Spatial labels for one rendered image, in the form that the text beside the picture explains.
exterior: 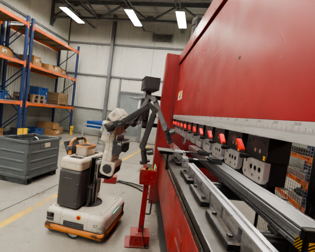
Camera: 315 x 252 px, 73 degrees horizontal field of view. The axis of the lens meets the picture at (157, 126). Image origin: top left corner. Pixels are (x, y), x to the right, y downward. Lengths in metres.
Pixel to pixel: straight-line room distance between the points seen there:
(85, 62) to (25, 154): 7.70
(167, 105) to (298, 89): 2.60
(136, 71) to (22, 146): 7.00
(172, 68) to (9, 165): 2.98
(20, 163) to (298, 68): 3.80
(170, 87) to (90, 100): 7.70
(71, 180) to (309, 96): 2.17
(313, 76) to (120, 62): 9.81
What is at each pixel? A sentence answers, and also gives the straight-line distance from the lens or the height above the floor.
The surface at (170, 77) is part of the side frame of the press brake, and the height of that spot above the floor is 1.94.
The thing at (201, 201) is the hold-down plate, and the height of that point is 0.90.
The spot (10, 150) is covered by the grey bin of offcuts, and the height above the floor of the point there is 0.51.
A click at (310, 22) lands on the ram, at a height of 1.68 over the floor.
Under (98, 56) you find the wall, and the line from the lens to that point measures 10.80.
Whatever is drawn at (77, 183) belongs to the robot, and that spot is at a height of 0.57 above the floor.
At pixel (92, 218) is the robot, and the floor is 0.26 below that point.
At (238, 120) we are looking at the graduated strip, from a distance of 1.03.
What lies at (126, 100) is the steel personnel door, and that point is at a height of 1.83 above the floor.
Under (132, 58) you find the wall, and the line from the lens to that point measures 10.17.
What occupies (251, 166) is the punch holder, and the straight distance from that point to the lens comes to 0.90.
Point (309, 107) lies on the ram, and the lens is 0.69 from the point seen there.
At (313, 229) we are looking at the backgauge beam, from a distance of 1.16.
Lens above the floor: 1.37
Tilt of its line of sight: 3 degrees down
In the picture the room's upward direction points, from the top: 7 degrees clockwise
